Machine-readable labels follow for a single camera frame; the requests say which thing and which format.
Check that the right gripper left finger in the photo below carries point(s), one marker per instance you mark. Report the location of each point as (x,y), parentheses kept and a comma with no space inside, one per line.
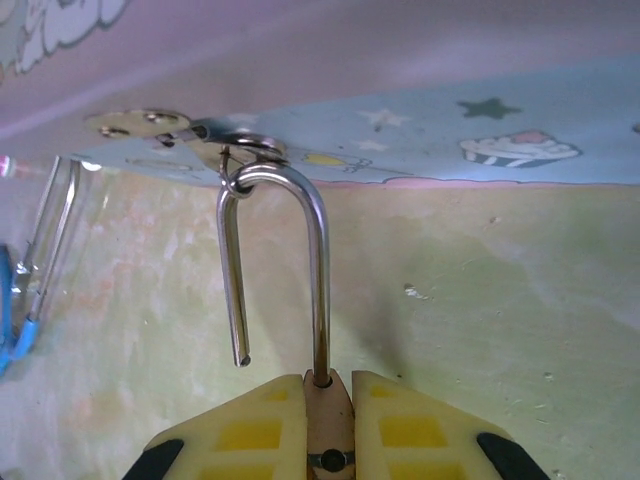
(250,435)

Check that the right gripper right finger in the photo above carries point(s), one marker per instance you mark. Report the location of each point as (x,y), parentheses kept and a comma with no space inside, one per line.
(415,435)

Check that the small brass padlock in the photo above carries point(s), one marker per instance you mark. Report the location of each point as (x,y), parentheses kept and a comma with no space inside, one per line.
(321,300)

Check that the cartoon printed tin box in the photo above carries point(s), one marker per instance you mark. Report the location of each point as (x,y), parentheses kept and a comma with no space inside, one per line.
(400,75)

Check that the blue stethoscope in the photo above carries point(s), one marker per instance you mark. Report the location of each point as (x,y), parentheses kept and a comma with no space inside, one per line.
(27,335)

